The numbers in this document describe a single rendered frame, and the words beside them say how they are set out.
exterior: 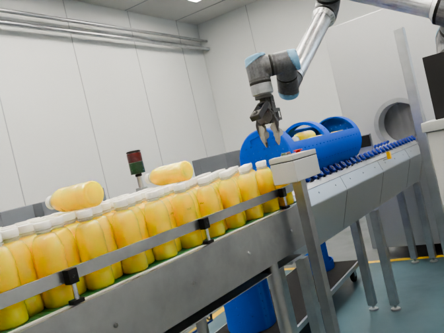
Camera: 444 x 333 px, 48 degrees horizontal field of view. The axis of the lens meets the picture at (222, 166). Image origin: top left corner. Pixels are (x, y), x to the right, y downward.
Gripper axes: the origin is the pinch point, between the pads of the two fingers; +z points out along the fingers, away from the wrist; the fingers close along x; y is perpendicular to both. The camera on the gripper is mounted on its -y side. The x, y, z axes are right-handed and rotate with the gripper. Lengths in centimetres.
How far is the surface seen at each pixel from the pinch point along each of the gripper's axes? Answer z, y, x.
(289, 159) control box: 7.3, -18.4, -16.7
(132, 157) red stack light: -7, -29, 51
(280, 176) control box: 12.5, -18.4, -11.4
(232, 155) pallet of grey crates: 1, 331, 252
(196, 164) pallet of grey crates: 3, 350, 325
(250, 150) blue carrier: 1.0, 18.5, 22.8
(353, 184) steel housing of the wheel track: 31, 80, 2
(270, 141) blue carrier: -1.2, 18.5, 10.9
